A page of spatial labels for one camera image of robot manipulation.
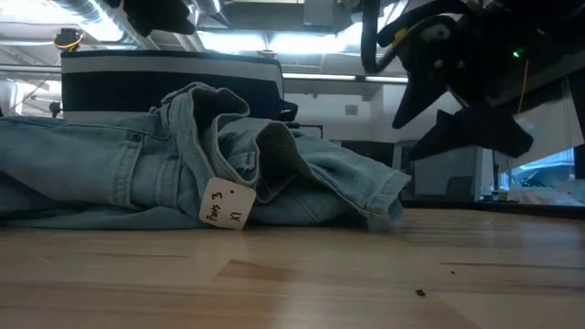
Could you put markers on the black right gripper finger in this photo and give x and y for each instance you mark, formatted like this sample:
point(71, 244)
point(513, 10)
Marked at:
point(420, 96)
point(484, 132)

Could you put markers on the light blue jeans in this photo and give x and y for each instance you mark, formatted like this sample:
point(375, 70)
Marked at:
point(114, 164)

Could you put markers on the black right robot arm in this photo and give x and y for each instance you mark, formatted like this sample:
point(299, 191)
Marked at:
point(548, 27)

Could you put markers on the grey cabinet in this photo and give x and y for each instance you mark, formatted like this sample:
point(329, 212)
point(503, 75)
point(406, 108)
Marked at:
point(448, 176)

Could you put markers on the navy white striped fabric bin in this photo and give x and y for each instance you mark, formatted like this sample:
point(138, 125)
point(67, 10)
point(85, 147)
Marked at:
point(137, 87)

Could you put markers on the long ceiling light fixture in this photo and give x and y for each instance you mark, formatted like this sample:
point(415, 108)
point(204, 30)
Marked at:
point(343, 77)

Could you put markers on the yellow black ceiling reel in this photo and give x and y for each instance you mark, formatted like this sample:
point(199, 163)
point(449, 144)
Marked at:
point(68, 39)

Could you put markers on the paper tag reading Pants 3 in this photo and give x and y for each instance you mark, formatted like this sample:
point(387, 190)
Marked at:
point(226, 203)

